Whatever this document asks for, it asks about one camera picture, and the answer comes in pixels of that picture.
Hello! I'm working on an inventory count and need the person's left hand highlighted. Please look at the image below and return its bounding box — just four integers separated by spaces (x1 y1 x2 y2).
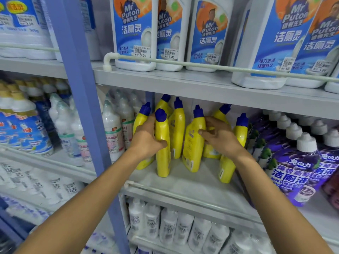
130 113 168 162

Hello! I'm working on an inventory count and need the person's right hand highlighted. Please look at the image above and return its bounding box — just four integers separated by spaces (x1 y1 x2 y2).
198 117 249 159

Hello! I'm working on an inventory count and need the yellow blue-capped cleaner bottle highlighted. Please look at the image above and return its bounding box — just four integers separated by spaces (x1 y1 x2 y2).
182 105 207 173
155 108 171 178

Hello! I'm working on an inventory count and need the person's right forearm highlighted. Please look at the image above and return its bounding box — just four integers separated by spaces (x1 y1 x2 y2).
220 153 335 254

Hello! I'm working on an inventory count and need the person's left forearm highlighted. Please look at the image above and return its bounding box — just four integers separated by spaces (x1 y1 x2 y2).
14 147 151 254

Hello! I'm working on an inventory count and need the row of yellow bottles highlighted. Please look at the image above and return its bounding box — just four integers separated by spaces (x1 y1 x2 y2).
133 94 249 184

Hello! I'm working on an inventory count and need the grey metal shelf board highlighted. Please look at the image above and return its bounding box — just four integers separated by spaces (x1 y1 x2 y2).
0 144 97 184
0 56 70 80
93 61 339 121
121 149 339 247

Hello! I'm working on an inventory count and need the row of pink-label white bottles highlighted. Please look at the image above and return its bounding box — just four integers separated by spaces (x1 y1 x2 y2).
101 88 145 164

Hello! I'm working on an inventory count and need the row of green-capped dark bottles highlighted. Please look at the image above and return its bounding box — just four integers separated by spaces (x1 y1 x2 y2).
248 124 278 179

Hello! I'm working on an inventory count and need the row of plain white bottles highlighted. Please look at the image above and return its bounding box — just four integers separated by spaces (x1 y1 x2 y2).
128 198 277 254

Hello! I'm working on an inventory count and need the row of translucent white bottles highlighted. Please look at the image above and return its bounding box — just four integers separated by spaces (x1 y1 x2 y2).
48 91 93 167

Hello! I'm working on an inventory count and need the row of white-capped purple bottles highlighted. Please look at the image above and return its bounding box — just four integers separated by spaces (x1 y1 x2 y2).
249 110 339 208

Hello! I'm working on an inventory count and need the blue metal shelf upright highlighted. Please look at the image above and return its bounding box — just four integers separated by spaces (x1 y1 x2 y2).
43 0 131 254

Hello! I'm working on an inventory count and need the row of large white jugs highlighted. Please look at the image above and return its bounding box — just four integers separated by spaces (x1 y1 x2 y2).
110 0 339 94

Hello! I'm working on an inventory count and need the row of grey-print white bottles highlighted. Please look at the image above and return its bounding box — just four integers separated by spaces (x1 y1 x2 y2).
0 160 86 207

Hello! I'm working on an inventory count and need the row of gold-capped blue-label bottles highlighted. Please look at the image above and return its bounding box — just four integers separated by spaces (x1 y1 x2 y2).
0 79 55 158

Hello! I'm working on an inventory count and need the dark red bottle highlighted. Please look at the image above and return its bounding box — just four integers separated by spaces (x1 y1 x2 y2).
321 176 339 210

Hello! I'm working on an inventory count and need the row of yellow-badge white jugs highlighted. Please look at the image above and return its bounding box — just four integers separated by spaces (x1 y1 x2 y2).
0 0 102 62

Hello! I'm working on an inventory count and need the white shelf guard rail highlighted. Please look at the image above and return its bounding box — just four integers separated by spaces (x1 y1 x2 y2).
0 42 60 53
103 52 339 84

